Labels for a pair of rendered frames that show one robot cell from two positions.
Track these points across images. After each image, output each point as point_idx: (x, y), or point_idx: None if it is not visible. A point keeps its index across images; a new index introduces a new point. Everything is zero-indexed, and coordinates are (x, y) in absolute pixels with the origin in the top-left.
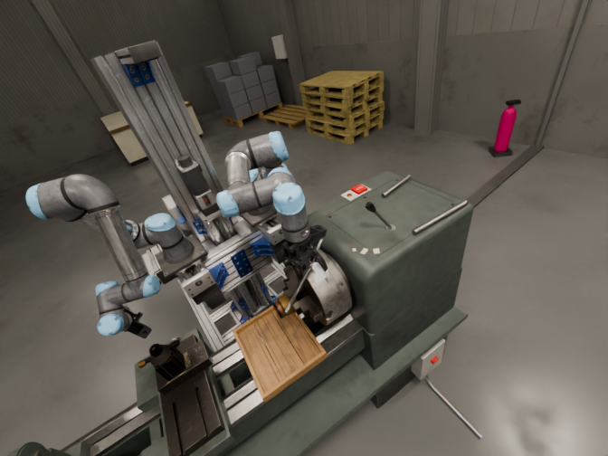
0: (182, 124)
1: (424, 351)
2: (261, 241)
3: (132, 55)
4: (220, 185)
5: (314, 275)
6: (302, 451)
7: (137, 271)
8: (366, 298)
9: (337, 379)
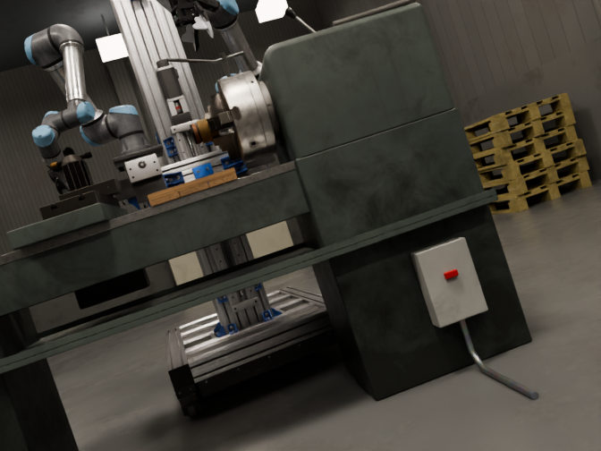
0: (167, 35)
1: (405, 225)
2: None
3: None
4: (200, 104)
5: (226, 78)
6: (187, 294)
7: (78, 93)
8: (273, 86)
9: None
